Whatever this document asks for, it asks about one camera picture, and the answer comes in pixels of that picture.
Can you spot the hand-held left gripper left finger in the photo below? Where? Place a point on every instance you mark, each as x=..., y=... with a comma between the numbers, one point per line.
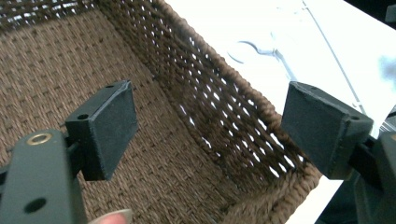
x=106, y=130

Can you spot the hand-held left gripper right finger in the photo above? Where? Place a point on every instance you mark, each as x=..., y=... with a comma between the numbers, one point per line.
x=320, y=130

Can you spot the brown woven basket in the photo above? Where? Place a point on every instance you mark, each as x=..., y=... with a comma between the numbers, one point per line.
x=130, y=102

